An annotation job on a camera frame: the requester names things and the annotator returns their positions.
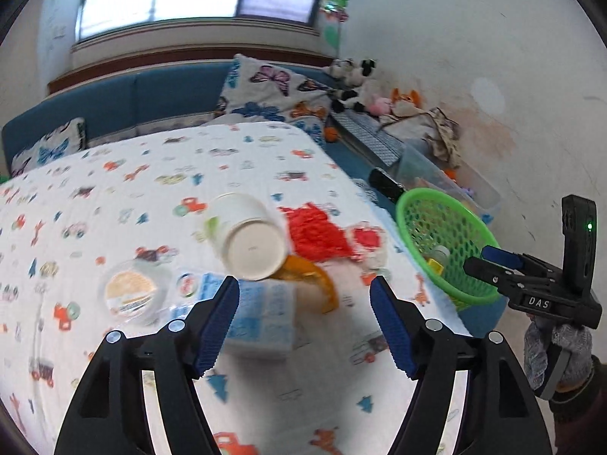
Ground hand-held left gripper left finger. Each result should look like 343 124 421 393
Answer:
53 275 240 455

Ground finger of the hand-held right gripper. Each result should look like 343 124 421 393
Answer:
463 257 563 293
481 245 553 280

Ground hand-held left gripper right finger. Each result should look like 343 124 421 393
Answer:
369 275 555 455

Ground green plastic mesh basket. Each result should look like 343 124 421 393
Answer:
396 188 506 306

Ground blue and white tissue pack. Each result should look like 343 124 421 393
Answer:
168 272 297 358

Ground clear bottle yellow label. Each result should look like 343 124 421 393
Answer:
424 245 451 278

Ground white paper cup green label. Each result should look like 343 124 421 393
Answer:
204 193 288 281

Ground yellow orange wrapper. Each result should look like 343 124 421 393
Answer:
272 254 340 314

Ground person's right forearm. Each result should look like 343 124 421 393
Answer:
550 355 607 455

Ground person's right hand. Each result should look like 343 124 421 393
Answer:
524 317 593 389

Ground small clear cup beige lid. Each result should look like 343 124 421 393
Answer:
103 260 174 325

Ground clear plastic storage box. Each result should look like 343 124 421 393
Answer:
398 144 502 223

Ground patterned beige cloth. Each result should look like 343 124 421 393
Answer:
379 107 461 169

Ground printed cartoon blanket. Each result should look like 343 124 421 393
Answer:
0 121 475 455

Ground blue striped mat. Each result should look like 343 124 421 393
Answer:
329 110 404 166

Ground orange fox plush toy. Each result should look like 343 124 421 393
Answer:
390 88 422 117

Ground cow plush toy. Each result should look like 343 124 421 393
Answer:
332 59 379 113

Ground blue sofa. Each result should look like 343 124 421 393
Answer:
1 61 506 337

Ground large butterfly pillow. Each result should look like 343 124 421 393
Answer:
214 54 333 126

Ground small butterfly pillow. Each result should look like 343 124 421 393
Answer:
10 118 87 176

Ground small black and white plush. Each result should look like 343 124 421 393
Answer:
325 59 354 79

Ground brown wooden ledge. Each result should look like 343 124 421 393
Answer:
47 45 333 96

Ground colourful pinwheel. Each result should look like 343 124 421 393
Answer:
320 0 352 58

